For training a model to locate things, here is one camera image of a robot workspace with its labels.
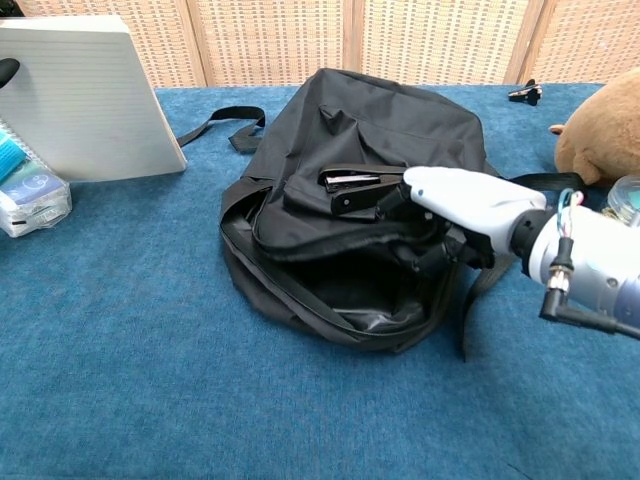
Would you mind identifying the clear jar of coloured clips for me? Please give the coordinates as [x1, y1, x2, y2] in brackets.
[606, 174, 640, 222]

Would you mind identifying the small black binder clip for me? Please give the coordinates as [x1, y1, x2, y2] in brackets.
[507, 78, 544, 108]

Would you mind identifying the woven wicker folding screen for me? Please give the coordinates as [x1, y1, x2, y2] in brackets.
[9, 0, 640, 90]

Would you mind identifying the brown plush toy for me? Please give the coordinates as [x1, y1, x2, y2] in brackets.
[548, 67, 640, 188]

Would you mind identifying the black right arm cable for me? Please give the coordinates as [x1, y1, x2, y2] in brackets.
[538, 233, 640, 342]

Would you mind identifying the blue tablecloth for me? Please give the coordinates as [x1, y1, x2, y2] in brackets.
[0, 82, 640, 480]

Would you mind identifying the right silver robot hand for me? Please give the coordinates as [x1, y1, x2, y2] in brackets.
[376, 165, 549, 274]

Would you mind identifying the black stapler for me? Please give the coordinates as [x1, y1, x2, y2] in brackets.
[319, 167, 409, 217]

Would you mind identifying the black fabric backpack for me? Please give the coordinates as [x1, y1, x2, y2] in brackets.
[171, 67, 586, 363]

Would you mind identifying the tissue pack in clear wrap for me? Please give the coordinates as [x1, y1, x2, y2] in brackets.
[0, 155, 73, 239]

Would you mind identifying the white spiral notebook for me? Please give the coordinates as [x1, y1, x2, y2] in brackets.
[0, 14, 189, 183]

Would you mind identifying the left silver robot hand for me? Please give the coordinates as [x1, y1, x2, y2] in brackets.
[0, 57, 21, 90]

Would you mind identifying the long teal tube pack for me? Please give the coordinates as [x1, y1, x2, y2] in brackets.
[0, 119, 27, 184]

